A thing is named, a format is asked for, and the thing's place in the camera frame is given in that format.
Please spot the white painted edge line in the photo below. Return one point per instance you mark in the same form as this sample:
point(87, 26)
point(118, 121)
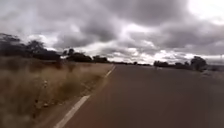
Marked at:
point(71, 112)

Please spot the grey-brown asphalt road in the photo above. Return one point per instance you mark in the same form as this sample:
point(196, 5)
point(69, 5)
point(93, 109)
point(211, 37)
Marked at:
point(143, 100)

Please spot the dry grass verge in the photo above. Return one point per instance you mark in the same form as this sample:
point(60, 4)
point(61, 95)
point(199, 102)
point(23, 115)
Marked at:
point(30, 86)

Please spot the row of dark trees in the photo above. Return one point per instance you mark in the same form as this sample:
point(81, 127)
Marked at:
point(36, 51)
point(186, 64)

